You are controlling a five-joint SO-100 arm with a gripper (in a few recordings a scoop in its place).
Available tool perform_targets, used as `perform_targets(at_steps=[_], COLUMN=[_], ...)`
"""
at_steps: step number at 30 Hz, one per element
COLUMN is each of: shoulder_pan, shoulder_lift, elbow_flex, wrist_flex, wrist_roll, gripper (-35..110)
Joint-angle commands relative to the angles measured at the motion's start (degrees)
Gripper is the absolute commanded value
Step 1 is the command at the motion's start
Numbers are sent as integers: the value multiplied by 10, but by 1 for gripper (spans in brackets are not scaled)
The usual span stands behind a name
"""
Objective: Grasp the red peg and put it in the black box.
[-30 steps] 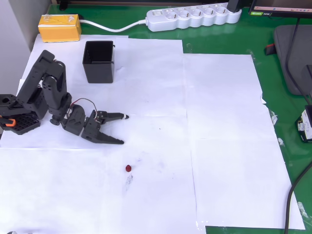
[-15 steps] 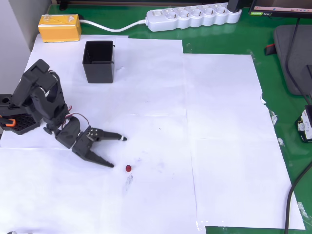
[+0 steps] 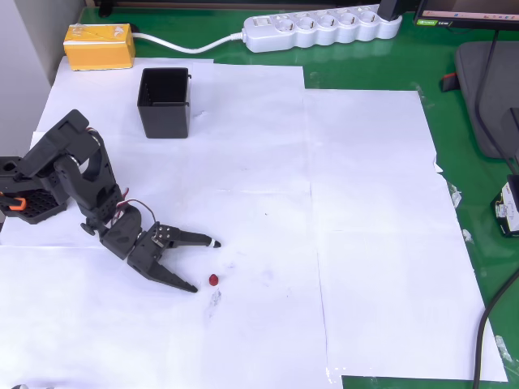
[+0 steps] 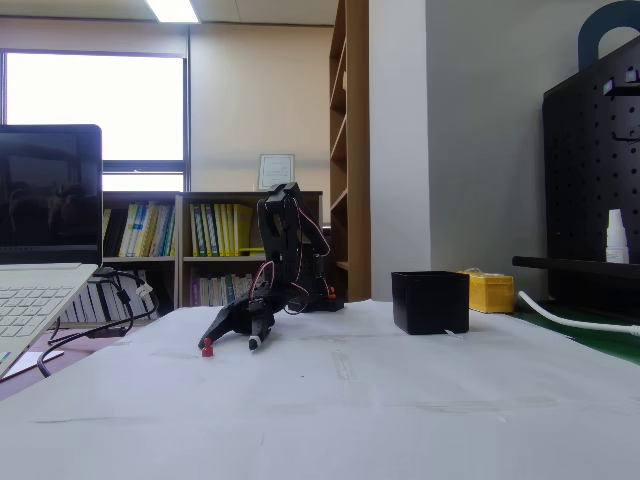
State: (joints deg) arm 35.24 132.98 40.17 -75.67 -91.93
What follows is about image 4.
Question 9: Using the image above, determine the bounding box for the black square plastic cup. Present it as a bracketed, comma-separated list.
[390, 270, 471, 336]

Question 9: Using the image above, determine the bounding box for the yellow cardboard box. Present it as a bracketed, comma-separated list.
[457, 268, 516, 315]

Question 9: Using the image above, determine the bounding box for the low wooden bookshelf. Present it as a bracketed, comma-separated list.
[101, 191, 182, 324]
[177, 190, 324, 309]

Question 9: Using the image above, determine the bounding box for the thick yellow book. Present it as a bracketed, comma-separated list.
[233, 203, 254, 257]

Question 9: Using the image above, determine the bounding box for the white paper cover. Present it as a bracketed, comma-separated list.
[0, 298, 640, 480]

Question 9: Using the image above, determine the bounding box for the framed certificate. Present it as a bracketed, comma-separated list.
[257, 153, 296, 192]

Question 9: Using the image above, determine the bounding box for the white paper note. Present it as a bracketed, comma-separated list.
[6, 349, 67, 377]

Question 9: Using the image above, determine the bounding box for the tall wooden bookshelf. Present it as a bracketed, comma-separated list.
[328, 0, 371, 304]

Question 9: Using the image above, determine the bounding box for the white laptop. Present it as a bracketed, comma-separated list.
[0, 124, 104, 381]

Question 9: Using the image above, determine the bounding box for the window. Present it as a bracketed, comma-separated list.
[0, 48, 190, 194]

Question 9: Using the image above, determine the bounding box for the ceiling light panel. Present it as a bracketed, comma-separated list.
[144, 0, 201, 24]

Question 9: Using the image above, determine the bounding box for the green desk mat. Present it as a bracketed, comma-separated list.
[504, 298, 640, 369]

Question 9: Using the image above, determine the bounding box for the black pegboard stand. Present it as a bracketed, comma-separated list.
[512, 34, 640, 314]

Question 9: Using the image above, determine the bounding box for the white plastic bottle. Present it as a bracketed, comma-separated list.
[604, 208, 631, 265]

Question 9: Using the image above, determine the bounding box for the blue arch sign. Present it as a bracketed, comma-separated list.
[577, 0, 640, 72]

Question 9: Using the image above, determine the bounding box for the black laptop cable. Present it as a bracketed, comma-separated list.
[47, 272, 162, 347]
[37, 269, 137, 379]

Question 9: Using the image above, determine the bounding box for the red servo cable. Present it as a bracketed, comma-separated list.
[252, 197, 332, 316]

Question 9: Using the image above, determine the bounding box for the white power cable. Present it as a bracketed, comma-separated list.
[517, 290, 640, 338]

